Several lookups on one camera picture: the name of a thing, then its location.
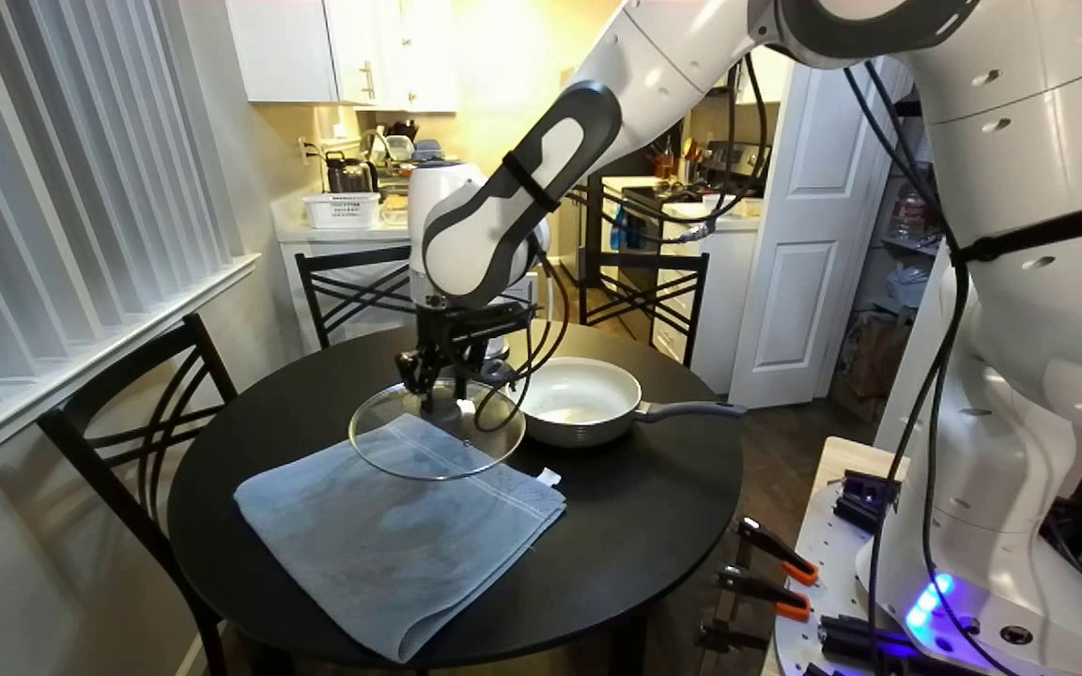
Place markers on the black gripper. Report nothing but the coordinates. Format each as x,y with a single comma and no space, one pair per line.
470,328

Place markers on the glass lid with black knob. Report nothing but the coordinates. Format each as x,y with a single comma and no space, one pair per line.
441,453

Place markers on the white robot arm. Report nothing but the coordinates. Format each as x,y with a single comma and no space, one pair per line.
1031,314

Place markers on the black metal chair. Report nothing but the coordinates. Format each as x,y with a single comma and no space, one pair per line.
639,263
140,378
356,255

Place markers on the light blue folded cloth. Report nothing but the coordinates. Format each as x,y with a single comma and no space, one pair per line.
405,548

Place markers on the white kitchen counter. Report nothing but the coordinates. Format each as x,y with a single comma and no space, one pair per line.
316,247

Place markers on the white plastic container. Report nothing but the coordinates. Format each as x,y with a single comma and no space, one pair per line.
341,209

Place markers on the dark coffee maker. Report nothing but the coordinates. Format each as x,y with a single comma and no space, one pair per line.
375,154

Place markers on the white upper kitchen cabinets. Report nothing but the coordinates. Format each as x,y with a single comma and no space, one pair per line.
341,50

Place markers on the white window sill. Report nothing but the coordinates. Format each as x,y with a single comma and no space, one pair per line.
91,363

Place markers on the black clamp with orange tips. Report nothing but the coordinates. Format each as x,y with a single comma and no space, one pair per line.
770,590
775,548

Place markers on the white panel door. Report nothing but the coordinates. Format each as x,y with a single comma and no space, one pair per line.
806,249

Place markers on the robot mounting cart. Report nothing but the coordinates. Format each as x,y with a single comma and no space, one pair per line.
825,501

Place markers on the black block on cart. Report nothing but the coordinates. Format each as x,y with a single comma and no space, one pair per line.
865,496

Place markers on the white vertical window blinds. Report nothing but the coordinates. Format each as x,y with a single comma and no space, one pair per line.
67,163

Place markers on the black and blue bar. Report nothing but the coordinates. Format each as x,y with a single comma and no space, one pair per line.
865,638

